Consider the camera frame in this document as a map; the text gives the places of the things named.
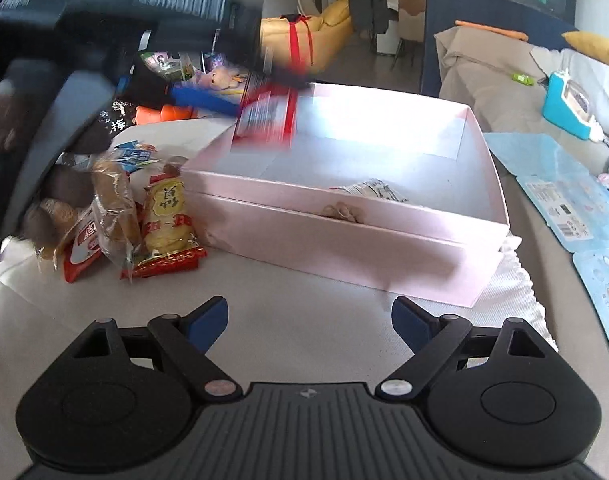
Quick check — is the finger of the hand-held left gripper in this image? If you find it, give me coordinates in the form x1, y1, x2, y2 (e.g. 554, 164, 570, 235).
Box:
163, 82, 241, 118
261, 46, 311, 93

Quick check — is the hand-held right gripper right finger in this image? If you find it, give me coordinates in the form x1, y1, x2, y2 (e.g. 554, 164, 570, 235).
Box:
376, 296, 535, 402

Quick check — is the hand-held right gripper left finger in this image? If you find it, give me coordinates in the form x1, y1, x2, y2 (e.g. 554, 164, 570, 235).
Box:
73, 296, 238, 402

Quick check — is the red snack packet white label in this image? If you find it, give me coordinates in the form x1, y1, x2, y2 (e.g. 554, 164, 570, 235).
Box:
231, 84, 299, 150

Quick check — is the pink cardboard box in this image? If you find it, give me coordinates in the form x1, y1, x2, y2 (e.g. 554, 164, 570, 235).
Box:
179, 82, 511, 309

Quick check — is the yellow red snack packet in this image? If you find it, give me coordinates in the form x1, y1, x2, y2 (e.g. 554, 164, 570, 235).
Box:
121, 159, 208, 279

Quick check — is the bread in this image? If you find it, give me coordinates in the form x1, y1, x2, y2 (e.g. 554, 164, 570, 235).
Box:
91, 156, 142, 273

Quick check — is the red roast duck packet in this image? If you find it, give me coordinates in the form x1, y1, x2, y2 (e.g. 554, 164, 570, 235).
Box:
63, 209, 106, 284

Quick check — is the person's left hand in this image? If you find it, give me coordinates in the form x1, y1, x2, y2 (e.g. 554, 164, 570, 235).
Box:
22, 161, 94, 258

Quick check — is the pink plush toy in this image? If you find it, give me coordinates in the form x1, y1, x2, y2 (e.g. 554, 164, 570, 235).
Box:
193, 66, 248, 92

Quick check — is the red ribbon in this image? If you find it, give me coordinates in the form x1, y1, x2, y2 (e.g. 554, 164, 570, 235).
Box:
283, 13, 326, 70

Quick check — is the orange cup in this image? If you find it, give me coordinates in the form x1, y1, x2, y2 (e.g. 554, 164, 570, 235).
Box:
136, 104, 196, 126

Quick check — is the green white packet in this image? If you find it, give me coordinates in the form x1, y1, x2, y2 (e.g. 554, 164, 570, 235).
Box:
138, 50, 198, 82

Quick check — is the yellow sofa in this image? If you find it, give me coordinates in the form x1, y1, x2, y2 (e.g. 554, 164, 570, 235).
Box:
259, 0, 356, 75

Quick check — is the black printed box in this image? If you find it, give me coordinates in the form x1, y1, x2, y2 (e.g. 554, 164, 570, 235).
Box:
95, 91, 141, 137

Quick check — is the blue white snack packet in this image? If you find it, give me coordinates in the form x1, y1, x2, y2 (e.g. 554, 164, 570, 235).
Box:
113, 141, 158, 167

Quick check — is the white cloth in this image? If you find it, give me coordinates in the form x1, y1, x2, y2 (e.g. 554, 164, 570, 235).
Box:
477, 234, 559, 353

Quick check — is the white printed snack packet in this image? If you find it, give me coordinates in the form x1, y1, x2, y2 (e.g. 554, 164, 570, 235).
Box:
329, 178, 411, 204

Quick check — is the beige chair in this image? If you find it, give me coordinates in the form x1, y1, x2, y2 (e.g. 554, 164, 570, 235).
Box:
391, 0, 428, 70

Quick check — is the beige blanket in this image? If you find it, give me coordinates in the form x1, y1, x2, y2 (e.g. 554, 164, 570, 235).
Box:
433, 25, 609, 161

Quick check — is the blue printed card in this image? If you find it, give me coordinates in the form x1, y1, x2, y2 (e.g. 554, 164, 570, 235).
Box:
516, 172, 609, 254

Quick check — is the blue rabbit print card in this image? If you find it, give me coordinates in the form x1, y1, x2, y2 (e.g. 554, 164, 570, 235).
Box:
571, 249, 609, 383

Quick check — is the light blue printed sheet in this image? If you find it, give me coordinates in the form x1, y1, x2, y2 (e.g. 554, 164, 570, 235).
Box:
483, 132, 609, 196

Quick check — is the orange cushion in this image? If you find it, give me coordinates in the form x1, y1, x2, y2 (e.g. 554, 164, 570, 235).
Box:
455, 19, 529, 43

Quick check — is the teal toy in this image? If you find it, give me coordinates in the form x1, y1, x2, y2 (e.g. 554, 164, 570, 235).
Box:
541, 70, 604, 141

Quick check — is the yellow cushion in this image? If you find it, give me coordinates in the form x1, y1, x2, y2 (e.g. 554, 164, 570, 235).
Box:
561, 31, 609, 74

